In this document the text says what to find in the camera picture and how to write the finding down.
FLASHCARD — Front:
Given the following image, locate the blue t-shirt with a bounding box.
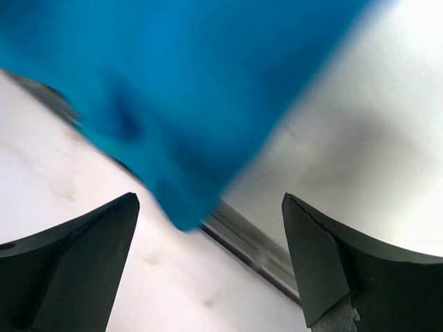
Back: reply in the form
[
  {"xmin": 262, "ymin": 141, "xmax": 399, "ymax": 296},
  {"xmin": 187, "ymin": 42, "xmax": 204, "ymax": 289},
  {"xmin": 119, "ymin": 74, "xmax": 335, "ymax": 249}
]
[{"xmin": 1, "ymin": 1, "xmax": 368, "ymax": 231}]

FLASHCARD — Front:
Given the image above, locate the metal table edge rail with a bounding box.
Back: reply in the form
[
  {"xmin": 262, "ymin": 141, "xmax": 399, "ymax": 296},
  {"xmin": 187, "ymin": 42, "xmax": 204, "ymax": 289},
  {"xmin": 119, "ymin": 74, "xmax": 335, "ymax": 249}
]
[{"xmin": 201, "ymin": 202, "xmax": 301, "ymax": 305}]

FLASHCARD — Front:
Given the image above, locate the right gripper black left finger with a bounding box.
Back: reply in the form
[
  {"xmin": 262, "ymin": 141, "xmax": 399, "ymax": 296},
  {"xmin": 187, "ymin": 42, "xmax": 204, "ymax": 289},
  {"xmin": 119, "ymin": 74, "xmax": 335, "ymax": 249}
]
[{"xmin": 1, "ymin": 193, "xmax": 140, "ymax": 332}]

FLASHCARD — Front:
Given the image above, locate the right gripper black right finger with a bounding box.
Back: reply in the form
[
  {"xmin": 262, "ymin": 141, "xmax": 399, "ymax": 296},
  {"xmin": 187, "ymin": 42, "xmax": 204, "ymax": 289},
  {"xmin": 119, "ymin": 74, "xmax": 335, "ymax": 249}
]
[{"xmin": 282, "ymin": 194, "xmax": 442, "ymax": 331}]

